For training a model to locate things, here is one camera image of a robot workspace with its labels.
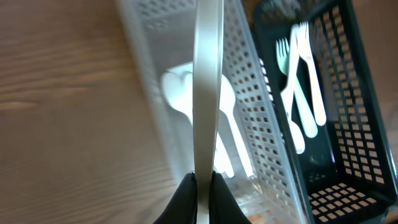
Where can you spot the clear perforated plastic basket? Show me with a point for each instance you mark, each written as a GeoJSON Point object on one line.
{"type": "Point", "coordinates": [161, 35]}

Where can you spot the black perforated plastic basket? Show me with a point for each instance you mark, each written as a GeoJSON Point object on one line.
{"type": "Point", "coordinates": [347, 170]}

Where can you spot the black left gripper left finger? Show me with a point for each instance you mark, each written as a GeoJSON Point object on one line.
{"type": "Point", "coordinates": [183, 206]}

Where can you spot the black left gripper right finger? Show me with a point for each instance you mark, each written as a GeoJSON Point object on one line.
{"type": "Point", "coordinates": [223, 207]}

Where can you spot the white plastic spoon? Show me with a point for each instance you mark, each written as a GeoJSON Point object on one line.
{"type": "Point", "coordinates": [297, 135]}
{"type": "Point", "coordinates": [227, 103]}
{"type": "Point", "coordinates": [207, 64]}
{"type": "Point", "coordinates": [180, 98]}

